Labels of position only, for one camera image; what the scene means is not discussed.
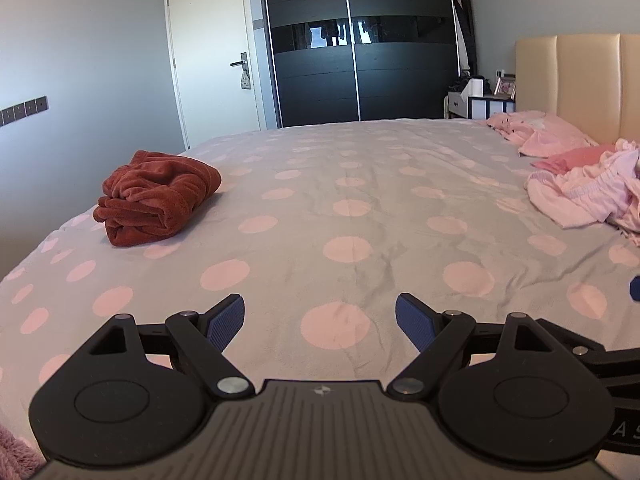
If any white room door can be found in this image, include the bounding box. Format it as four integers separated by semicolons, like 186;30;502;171
164;0;268;151

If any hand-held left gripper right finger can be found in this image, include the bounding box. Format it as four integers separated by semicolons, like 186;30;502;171
387;292;555;400

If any folded rust red garment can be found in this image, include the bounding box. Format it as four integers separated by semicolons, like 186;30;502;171
92;149;222;248

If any bed with pink dotted sheet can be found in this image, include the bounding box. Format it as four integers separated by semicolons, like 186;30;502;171
0;110;640;480

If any beige padded headboard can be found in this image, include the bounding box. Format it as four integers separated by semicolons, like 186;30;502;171
515;34;640;145

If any black bag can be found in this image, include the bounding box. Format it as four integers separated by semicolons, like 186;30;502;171
447;74;488;98

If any pale pink garment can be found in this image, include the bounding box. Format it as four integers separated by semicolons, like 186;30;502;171
486;110;598;157

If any person's purple clothing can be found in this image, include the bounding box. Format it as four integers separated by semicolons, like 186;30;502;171
0;425;43;480

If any small photo frame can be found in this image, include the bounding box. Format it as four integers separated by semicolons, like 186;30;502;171
492;74;517;100

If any white bedside cabinet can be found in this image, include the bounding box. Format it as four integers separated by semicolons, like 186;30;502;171
442;91;517;121

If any coral pink garment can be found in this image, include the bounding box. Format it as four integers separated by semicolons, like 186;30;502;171
531;144;618;173

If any light pink crumpled garment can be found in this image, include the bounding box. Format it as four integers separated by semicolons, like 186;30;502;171
524;139;640;235

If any white hanging garment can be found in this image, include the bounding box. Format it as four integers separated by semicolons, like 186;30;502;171
456;0;474;72

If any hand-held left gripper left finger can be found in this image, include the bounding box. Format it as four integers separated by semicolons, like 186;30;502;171
86;294;253;401

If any dark wall switch strip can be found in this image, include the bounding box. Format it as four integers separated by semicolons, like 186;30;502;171
0;96;49;127

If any black sliding door wardrobe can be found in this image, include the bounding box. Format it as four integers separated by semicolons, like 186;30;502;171
260;0;476;128

